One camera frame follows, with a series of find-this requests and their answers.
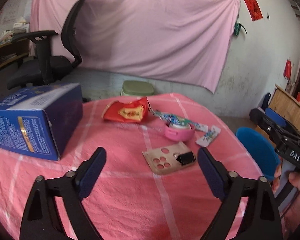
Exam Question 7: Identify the black binder clip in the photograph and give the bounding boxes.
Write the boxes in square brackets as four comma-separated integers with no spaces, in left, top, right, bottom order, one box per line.
[176,151,196,166]

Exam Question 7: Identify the green plastic stool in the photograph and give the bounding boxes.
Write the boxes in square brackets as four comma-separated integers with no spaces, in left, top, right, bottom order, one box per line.
[121,80,155,96]

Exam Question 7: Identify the pink hanging wall sheet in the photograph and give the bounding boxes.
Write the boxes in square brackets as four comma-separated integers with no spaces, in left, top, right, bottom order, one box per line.
[29,0,241,94]

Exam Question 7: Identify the small white snack wrapper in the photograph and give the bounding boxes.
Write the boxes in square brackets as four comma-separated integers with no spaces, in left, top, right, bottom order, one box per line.
[196,126,221,147]

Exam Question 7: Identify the blue cardboard box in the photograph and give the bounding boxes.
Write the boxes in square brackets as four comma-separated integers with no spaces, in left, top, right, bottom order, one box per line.
[0,83,83,161]

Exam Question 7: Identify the green candy wrapper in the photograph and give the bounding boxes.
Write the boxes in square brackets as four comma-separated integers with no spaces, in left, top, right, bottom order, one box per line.
[150,109,208,132]

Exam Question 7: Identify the perforated cardboard card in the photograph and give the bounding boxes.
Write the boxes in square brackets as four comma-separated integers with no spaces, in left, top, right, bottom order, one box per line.
[142,142,196,175]

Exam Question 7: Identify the red hanging wall ornament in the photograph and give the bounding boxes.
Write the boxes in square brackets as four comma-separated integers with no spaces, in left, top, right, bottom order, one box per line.
[283,59,292,80]

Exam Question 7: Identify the black office chair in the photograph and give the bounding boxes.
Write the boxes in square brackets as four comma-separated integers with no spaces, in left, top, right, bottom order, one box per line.
[7,0,86,90]

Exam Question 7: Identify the wooden side desk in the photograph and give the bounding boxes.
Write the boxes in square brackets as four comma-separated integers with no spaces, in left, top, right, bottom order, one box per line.
[0,39,30,70]

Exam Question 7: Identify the wooden cabinet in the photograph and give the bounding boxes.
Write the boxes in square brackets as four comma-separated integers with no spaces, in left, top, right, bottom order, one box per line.
[268,85,300,133]

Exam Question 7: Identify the person's right hand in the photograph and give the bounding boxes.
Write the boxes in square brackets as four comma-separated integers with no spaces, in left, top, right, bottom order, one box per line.
[270,163,300,233]

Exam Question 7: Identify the pink checkered tablecloth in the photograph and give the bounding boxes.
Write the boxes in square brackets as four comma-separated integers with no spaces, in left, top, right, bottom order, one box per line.
[0,93,266,240]

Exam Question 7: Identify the stacked books on desk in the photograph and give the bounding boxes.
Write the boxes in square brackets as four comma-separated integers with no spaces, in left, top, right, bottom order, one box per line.
[0,17,30,45]

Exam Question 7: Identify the red diamond wall poster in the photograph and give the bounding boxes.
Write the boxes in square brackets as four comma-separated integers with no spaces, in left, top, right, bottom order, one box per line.
[244,0,263,21]

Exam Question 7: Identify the red crushed paper cup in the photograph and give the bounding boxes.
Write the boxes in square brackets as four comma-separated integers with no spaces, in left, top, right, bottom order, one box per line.
[102,97,149,123]

